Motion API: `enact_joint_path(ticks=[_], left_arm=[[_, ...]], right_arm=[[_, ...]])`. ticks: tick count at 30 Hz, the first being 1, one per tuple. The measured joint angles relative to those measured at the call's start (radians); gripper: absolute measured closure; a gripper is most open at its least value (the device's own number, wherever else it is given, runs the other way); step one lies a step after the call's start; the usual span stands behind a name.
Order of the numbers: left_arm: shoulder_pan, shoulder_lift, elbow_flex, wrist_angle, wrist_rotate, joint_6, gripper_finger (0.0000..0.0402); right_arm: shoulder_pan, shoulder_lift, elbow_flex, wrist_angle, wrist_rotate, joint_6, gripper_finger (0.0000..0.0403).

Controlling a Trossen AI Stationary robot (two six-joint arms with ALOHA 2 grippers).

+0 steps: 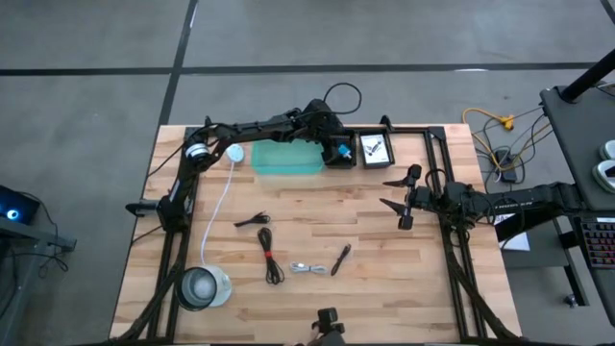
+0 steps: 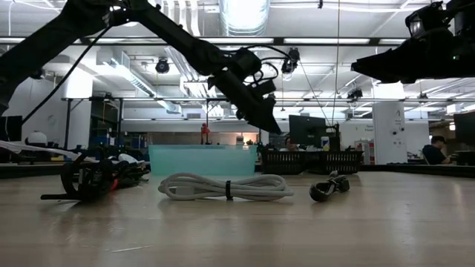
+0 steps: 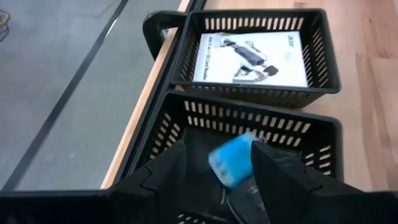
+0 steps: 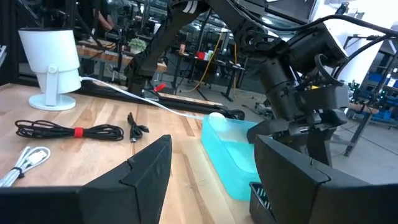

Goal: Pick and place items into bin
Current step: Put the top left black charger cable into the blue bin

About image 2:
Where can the person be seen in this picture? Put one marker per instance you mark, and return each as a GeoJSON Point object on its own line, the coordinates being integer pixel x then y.
{"type": "Point", "coordinates": [435, 152]}
{"type": "Point", "coordinates": [289, 144]}

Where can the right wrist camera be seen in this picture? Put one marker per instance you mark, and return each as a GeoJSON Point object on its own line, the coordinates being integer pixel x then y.
{"type": "Point", "coordinates": [425, 20]}

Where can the red object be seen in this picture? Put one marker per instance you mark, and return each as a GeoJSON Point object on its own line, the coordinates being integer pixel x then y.
{"type": "Point", "coordinates": [205, 131]}

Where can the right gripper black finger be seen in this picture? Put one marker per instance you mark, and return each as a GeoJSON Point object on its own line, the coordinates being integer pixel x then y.
{"type": "Point", "coordinates": [389, 55]}
{"type": "Point", "coordinates": [386, 72]}

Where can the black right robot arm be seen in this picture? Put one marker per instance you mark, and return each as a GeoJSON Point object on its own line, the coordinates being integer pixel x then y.
{"type": "Point", "coordinates": [464, 15]}

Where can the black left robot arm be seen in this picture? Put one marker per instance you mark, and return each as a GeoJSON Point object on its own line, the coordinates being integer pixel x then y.
{"type": "Point", "coordinates": [178, 37]}

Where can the teal translucent plastic bin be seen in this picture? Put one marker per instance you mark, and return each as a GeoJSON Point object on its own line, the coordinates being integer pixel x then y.
{"type": "Point", "coordinates": [202, 159]}

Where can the black hanging camera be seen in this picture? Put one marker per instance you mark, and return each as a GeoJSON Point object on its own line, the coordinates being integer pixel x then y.
{"type": "Point", "coordinates": [293, 59]}

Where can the white bottle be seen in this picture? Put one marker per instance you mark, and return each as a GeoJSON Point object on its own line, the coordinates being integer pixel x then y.
{"type": "Point", "coordinates": [325, 143]}

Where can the white pillar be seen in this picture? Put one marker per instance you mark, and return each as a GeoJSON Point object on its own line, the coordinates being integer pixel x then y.
{"type": "Point", "coordinates": [389, 133]}

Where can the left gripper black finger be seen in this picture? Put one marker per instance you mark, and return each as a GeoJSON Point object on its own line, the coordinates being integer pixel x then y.
{"type": "Point", "coordinates": [263, 113]}

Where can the black ceiling camera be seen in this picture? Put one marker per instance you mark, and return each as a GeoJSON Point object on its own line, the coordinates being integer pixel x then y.
{"type": "Point", "coordinates": [162, 66]}

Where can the white dome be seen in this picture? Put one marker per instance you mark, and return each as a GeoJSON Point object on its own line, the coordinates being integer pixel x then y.
{"type": "Point", "coordinates": [37, 138]}

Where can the black shelf rack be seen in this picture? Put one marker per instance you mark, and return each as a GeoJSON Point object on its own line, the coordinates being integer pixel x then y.
{"type": "Point", "coordinates": [105, 122]}

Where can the silver ceiling duct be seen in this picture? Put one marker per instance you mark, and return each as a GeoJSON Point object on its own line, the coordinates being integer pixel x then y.
{"type": "Point", "coordinates": [244, 15]}

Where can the black mesh basket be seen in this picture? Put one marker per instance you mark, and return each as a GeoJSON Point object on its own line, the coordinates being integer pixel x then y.
{"type": "Point", "coordinates": [337, 162]}
{"type": "Point", "coordinates": [284, 162]}

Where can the black computer monitor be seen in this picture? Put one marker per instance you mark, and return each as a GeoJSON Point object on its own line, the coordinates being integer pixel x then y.
{"type": "Point", "coordinates": [307, 130]}

